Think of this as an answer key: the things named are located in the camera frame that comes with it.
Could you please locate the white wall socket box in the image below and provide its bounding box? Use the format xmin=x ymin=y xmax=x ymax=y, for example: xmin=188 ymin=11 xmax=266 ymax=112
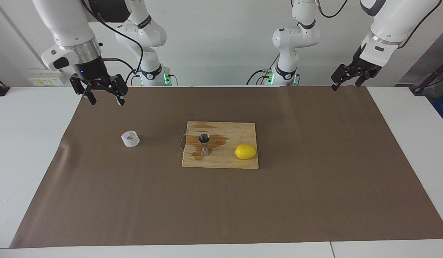
xmin=28 ymin=68 xmax=73 ymax=86

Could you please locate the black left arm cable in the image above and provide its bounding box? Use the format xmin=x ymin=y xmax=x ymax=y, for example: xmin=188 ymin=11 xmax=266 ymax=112
xmin=315 ymin=0 xmax=443 ymax=51

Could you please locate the black pole stand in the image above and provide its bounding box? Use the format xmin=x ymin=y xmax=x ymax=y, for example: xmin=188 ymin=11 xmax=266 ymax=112
xmin=410 ymin=56 xmax=443 ymax=95

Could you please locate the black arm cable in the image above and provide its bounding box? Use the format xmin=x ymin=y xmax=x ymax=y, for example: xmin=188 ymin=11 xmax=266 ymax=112
xmin=315 ymin=0 xmax=443 ymax=51
xmin=81 ymin=0 xmax=145 ymax=86

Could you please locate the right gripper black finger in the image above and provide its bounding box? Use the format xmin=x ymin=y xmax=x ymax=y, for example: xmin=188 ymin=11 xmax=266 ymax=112
xmin=108 ymin=74 xmax=128 ymax=106
xmin=70 ymin=74 xmax=97 ymax=105

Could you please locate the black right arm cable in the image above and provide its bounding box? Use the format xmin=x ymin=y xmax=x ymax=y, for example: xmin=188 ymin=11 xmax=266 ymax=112
xmin=81 ymin=0 xmax=145 ymax=86

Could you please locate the brown paper table mat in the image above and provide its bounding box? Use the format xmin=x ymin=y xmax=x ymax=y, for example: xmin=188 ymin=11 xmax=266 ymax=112
xmin=10 ymin=86 xmax=443 ymax=248

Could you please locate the steel double jigger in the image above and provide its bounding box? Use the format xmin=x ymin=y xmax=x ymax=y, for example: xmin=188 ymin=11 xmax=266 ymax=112
xmin=198 ymin=133 xmax=211 ymax=157

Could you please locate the wooden cutting board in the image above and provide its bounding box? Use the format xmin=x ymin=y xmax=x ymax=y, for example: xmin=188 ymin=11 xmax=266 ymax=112
xmin=179 ymin=121 xmax=259 ymax=169

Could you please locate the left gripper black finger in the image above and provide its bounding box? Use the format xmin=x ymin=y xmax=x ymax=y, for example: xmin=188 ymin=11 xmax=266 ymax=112
xmin=331 ymin=64 xmax=354 ymax=91
xmin=355 ymin=68 xmax=382 ymax=87

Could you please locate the clear faceted glass cup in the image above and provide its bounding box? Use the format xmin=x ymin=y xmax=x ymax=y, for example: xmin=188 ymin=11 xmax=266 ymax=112
xmin=121 ymin=131 xmax=140 ymax=148

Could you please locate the yellow lemon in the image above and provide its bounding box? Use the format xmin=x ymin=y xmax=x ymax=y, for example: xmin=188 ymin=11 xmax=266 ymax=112
xmin=234 ymin=144 xmax=257 ymax=160

